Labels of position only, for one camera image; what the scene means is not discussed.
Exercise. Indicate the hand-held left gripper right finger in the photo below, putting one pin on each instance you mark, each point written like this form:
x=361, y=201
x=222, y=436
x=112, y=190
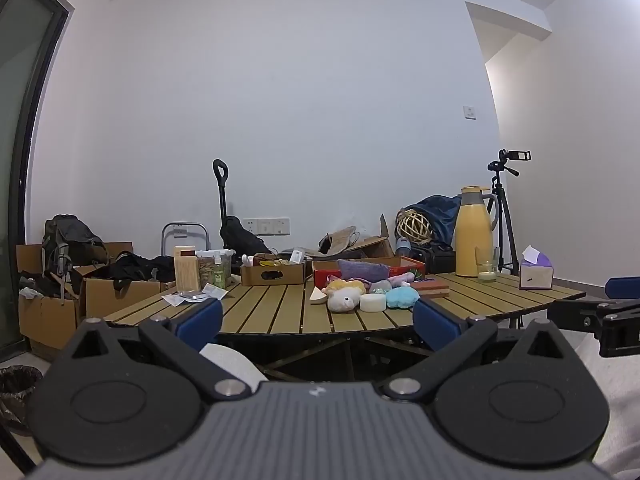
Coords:
x=435, y=325

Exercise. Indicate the metal folding chair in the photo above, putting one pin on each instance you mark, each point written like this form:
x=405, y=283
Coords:
x=182, y=225

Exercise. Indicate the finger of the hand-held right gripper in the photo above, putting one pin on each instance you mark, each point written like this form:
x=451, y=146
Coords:
x=624, y=288
x=575, y=312

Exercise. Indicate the cardboard box with black clothes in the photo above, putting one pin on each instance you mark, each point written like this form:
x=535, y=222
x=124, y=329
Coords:
x=122, y=297

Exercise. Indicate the small grey plush toy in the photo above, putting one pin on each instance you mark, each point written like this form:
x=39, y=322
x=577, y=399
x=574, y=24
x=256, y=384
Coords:
x=381, y=286

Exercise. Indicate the white plush toy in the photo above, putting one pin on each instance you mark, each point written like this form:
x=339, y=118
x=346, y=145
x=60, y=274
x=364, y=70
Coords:
x=342, y=303

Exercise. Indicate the black bag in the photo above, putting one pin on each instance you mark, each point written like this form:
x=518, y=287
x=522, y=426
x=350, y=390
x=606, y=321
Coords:
x=242, y=240

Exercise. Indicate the cardboard box with backpack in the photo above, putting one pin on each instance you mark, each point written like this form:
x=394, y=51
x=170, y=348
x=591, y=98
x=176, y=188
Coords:
x=42, y=310

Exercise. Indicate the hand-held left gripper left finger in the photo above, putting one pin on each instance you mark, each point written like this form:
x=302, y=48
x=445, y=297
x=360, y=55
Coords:
x=200, y=320

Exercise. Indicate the black video camera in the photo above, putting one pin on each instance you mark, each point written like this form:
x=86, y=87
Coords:
x=512, y=156

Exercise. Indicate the small brown cardboard box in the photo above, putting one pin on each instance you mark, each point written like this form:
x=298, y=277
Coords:
x=272, y=275

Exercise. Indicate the red cardboard box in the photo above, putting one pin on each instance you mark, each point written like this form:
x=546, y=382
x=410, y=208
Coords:
x=324, y=276

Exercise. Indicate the dark grey backpack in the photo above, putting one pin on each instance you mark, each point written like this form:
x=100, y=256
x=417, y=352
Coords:
x=70, y=245

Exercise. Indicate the dark framed glass door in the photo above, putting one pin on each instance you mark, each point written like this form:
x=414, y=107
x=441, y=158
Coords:
x=20, y=135

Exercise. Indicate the yellow plush toy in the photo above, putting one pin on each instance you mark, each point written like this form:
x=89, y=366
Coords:
x=345, y=286

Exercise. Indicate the person's light clothing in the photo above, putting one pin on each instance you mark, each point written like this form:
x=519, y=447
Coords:
x=620, y=410

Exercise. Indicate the clear plastic jar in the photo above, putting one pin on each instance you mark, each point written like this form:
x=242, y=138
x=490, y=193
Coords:
x=215, y=267

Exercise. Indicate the dark blue cloth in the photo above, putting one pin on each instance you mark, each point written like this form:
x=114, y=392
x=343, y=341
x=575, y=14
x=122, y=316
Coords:
x=442, y=217

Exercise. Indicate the clear bottle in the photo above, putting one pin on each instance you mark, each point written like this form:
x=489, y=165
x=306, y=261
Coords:
x=402, y=246

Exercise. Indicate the black clothes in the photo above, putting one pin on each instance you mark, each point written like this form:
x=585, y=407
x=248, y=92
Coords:
x=135, y=266

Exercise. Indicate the wicker ball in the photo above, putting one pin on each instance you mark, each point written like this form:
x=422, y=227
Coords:
x=414, y=227

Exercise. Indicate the yellow thermos jug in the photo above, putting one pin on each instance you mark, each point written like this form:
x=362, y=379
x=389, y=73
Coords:
x=472, y=240

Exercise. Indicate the white round sponge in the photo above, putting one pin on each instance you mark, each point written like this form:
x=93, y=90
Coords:
x=372, y=303

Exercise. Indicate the clear glass cup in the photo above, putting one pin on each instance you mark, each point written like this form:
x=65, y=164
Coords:
x=486, y=266

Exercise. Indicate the purple tissue box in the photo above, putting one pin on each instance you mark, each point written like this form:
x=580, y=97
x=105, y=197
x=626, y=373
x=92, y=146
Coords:
x=535, y=274

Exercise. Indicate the large open cardboard box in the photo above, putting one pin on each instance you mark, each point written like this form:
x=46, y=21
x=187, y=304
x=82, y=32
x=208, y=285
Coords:
x=375, y=246

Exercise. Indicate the light blue plush toy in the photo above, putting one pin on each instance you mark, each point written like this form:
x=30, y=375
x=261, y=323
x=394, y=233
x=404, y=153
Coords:
x=402, y=298

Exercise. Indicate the brown paper bag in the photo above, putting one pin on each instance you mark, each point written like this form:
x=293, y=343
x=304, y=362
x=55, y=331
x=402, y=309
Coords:
x=342, y=240

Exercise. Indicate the black case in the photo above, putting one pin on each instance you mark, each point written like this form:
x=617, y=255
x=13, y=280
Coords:
x=440, y=260

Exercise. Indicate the white wall socket strip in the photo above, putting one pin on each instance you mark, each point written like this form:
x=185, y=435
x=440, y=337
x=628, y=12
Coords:
x=267, y=226

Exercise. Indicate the black tripod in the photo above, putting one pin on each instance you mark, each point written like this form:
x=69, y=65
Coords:
x=505, y=220

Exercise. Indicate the dark purple cloth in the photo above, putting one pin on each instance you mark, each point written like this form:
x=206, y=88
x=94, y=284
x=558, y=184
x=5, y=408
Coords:
x=362, y=269

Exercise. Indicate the black mesh trash bin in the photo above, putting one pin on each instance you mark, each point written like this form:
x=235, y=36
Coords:
x=17, y=395

